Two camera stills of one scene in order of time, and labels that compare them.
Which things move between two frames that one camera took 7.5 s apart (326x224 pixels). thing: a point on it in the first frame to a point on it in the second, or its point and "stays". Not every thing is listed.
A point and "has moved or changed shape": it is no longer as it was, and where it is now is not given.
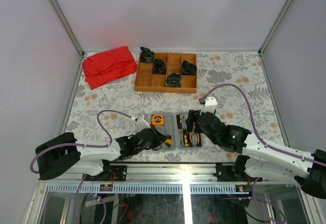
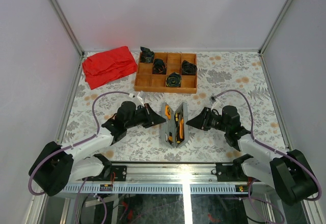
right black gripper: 192,117 to 201,121
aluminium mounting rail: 180,172 stays
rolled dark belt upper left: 159,66 stays
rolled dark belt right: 188,68 stays
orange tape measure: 158,119 has moved or changed shape
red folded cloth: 102,68 stays
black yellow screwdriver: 185,135 to 176,117
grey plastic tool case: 175,129 has moved or changed shape
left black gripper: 159,138 to 155,118
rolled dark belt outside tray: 146,55 stays
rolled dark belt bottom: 173,80 stays
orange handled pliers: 199,142 to 181,130
